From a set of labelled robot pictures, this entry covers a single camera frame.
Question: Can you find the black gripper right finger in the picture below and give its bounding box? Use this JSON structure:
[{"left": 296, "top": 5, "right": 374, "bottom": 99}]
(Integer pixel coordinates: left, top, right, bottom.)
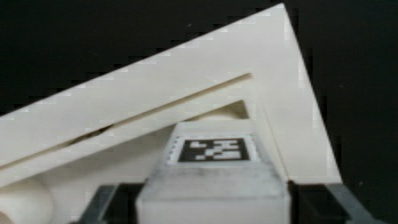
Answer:
[{"left": 287, "top": 181, "right": 380, "bottom": 224}]

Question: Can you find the white table leg with tag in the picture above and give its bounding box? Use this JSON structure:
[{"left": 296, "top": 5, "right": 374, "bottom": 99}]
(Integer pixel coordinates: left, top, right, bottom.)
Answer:
[{"left": 136, "top": 120, "right": 289, "bottom": 224}]

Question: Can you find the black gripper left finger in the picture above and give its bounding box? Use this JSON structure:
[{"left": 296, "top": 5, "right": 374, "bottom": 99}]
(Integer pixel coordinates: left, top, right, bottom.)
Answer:
[{"left": 69, "top": 183, "right": 143, "bottom": 224}]

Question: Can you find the white square tabletop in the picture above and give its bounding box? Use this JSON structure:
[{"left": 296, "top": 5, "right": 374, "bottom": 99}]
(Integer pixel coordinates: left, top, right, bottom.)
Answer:
[{"left": 0, "top": 6, "right": 341, "bottom": 224}]

